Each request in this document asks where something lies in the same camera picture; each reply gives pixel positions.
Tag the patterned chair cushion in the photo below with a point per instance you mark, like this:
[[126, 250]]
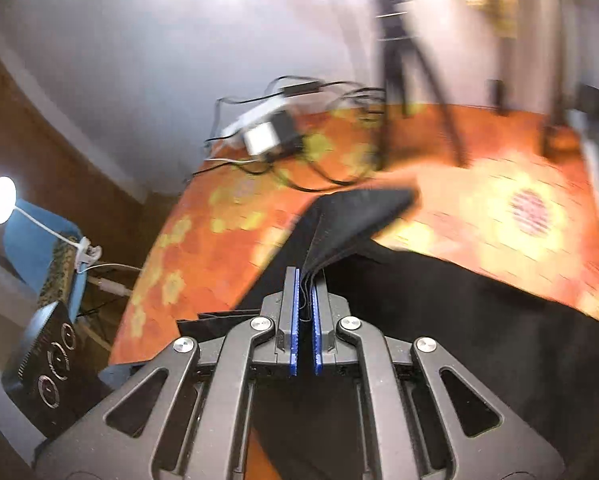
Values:
[[56, 275]]

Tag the black power adapter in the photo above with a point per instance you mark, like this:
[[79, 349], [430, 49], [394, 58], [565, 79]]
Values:
[[285, 130]]

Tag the white power strip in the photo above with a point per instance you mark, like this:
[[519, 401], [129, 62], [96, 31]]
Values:
[[249, 119]]

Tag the blue chair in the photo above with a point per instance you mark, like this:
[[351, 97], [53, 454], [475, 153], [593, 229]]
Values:
[[34, 240]]

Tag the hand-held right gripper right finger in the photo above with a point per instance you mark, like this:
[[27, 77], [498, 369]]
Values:
[[318, 325]]

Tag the black pants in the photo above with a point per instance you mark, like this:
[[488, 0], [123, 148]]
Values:
[[454, 310]]

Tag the folded blue white cloth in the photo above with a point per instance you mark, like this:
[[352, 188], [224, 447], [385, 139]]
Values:
[[597, 160]]

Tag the black tripod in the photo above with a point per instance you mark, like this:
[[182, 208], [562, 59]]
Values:
[[394, 35]]

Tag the orange floral bedsheet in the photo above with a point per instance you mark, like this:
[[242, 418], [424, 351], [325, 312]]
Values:
[[479, 210]]

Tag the white clip lamp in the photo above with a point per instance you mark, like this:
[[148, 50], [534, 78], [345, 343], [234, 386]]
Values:
[[1, 200]]

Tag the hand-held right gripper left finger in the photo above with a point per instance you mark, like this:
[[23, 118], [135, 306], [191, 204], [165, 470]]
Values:
[[293, 320]]

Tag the white charger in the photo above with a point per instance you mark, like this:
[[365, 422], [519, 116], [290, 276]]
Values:
[[259, 141]]

